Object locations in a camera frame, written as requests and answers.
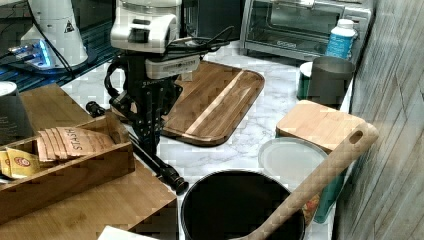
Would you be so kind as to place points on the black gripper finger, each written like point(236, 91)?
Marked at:
point(139, 129)
point(155, 126)

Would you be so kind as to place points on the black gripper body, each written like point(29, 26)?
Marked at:
point(143, 100)

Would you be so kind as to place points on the wooden drawer with black handle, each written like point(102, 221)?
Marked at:
point(164, 172)

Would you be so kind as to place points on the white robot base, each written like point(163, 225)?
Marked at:
point(54, 41)

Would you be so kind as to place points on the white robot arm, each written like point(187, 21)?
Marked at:
point(142, 31)

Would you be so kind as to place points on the wooden drawer cabinet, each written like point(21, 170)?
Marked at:
point(136, 202)

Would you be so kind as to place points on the wooden cutting board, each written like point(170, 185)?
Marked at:
point(214, 100)

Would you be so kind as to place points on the stash tea bag packet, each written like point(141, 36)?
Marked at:
point(81, 142)

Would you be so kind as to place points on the black utensil holder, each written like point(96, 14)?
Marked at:
point(229, 204)

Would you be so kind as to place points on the wooden tea bag organizer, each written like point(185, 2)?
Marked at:
point(29, 194)

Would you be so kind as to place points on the grey spice shaker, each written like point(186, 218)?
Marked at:
point(14, 122)

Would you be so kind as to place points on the yellow tea bag packet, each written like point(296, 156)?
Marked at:
point(23, 164)

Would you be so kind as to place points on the round container with white lid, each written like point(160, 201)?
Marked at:
point(289, 160)

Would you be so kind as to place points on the teal canister with wooden lid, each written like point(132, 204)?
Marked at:
point(326, 128)

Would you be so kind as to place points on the green can with white lid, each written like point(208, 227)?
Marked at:
point(303, 80)

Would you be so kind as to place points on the silver toaster oven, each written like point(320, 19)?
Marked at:
point(301, 29)

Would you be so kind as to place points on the dark grey tumbler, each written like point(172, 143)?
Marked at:
point(329, 82)

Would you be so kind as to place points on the wooden spoon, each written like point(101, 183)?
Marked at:
point(354, 145)

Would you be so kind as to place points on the blue bottle with white cap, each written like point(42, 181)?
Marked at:
point(341, 39)

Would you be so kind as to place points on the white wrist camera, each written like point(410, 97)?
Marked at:
point(169, 68)

